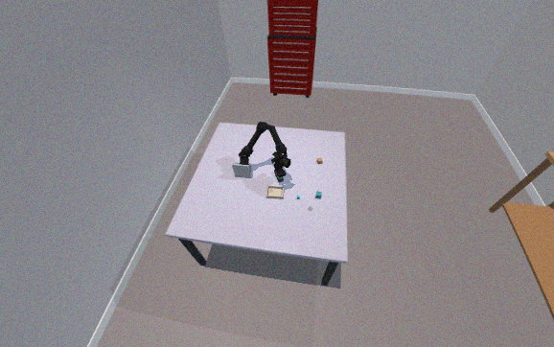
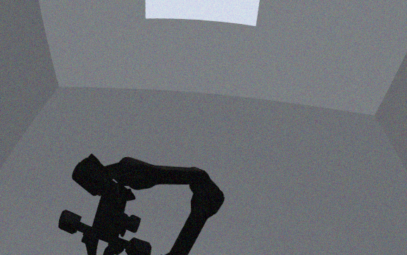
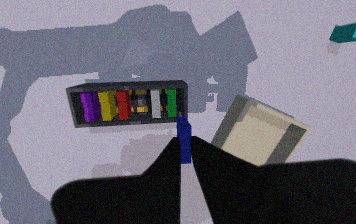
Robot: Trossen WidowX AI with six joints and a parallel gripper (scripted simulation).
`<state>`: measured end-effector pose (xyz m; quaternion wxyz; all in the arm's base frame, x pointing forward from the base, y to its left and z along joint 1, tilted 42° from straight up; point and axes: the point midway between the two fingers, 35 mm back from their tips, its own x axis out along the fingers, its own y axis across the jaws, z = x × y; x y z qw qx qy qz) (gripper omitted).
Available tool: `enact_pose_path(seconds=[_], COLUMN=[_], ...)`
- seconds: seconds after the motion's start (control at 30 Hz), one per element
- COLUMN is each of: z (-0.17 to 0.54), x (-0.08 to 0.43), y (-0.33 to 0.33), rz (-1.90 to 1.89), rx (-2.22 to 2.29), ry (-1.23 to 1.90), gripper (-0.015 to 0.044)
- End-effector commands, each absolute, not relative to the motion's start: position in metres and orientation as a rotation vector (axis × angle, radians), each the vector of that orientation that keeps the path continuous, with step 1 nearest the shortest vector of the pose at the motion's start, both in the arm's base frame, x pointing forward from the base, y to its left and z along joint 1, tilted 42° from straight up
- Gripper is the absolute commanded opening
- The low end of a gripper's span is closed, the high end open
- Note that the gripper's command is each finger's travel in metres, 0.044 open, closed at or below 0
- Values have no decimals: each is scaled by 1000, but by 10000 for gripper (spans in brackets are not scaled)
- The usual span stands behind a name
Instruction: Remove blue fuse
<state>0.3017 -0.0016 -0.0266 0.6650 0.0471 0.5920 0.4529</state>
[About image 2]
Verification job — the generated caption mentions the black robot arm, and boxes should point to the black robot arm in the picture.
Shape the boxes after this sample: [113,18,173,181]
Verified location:
[72,154,224,255]

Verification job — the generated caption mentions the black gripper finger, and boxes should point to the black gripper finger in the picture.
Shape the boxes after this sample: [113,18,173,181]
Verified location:
[81,234,99,255]
[103,243,124,255]

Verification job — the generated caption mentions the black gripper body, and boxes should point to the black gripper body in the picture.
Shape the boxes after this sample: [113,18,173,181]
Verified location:
[58,201,151,255]

